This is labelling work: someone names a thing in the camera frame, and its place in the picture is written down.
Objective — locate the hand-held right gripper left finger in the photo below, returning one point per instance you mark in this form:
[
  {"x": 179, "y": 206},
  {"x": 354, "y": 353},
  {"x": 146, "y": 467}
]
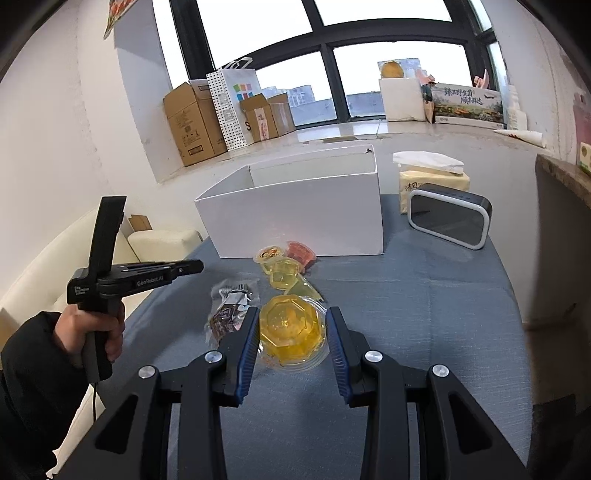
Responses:
[{"x": 247, "y": 355}]

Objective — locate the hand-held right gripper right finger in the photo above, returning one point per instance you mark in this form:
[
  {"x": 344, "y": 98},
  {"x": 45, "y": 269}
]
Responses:
[{"x": 334, "y": 350}]

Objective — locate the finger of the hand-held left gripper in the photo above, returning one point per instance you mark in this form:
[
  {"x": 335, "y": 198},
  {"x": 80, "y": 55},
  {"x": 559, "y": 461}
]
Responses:
[{"x": 184, "y": 267}]

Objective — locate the white cardboard box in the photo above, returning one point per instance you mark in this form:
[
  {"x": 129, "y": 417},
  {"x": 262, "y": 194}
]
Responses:
[{"x": 300, "y": 217}]

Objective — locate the person's left forearm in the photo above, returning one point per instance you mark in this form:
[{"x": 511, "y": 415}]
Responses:
[{"x": 32, "y": 392}]

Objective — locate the person's left hand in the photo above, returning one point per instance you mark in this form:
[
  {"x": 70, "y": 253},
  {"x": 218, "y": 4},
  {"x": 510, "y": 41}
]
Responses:
[{"x": 67, "y": 327}]

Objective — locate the flat cardboard piece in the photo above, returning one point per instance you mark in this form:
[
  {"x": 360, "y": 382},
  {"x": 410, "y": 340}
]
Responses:
[{"x": 140, "y": 224}]

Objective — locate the cream leather sofa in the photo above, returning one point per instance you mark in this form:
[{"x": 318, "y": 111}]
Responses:
[{"x": 161, "y": 242}]

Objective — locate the clear dark snack packet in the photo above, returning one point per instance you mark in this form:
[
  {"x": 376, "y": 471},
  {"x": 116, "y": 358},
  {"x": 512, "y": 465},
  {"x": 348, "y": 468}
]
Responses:
[{"x": 228, "y": 314}]

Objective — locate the blue tablecloth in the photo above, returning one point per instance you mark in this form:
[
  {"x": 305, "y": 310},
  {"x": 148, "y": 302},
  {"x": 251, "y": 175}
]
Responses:
[{"x": 415, "y": 323}]

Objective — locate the orange lid jelly cup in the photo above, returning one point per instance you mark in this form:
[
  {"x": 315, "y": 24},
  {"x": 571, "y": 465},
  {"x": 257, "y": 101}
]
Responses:
[{"x": 270, "y": 254}]

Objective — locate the red jelly cup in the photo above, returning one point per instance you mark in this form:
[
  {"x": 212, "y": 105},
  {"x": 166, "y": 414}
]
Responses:
[{"x": 301, "y": 253}]

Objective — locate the large brown cardboard box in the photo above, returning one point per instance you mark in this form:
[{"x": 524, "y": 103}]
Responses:
[{"x": 194, "y": 129}]

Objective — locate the dotted white paper bag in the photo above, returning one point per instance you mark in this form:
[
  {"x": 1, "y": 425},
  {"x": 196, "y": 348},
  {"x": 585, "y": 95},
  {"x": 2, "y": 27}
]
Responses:
[{"x": 226, "y": 115}]

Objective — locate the black white digital clock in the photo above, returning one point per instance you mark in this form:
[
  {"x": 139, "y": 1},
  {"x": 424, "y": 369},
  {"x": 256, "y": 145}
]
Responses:
[{"x": 443, "y": 221}]

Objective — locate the small open cardboard box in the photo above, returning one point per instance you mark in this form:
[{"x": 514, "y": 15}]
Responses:
[{"x": 268, "y": 120}]

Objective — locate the yellow tissue pack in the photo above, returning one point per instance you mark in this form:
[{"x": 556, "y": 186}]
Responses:
[{"x": 434, "y": 177}]

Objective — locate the white foam box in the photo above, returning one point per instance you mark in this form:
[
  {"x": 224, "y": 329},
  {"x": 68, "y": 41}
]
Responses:
[{"x": 399, "y": 101}]

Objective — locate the colourful narrow carton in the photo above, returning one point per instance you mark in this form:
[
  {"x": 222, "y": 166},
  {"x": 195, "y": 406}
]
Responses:
[{"x": 427, "y": 104}]

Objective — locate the landscape printed gift box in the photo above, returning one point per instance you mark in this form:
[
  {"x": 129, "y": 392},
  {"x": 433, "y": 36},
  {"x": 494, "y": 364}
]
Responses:
[{"x": 466, "y": 106}]

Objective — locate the white rolled paper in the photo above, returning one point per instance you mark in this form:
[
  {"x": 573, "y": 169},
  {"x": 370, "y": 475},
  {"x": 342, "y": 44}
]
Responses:
[{"x": 521, "y": 137}]

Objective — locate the yellow pomelo fruit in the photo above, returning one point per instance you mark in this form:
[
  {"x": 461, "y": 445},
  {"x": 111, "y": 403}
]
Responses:
[{"x": 392, "y": 70}]

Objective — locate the brown stone counter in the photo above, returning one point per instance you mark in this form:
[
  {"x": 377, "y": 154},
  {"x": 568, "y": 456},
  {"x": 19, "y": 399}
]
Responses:
[{"x": 568, "y": 175}]

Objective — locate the white plastic bottle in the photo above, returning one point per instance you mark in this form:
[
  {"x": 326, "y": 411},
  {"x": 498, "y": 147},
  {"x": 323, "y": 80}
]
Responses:
[{"x": 516, "y": 113}]

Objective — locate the colourful wall hanging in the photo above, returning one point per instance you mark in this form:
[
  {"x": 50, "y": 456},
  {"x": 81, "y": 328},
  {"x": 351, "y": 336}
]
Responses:
[{"x": 121, "y": 14}]

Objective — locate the black window frame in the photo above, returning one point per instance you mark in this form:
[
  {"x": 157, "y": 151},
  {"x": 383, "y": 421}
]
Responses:
[{"x": 323, "y": 37}]

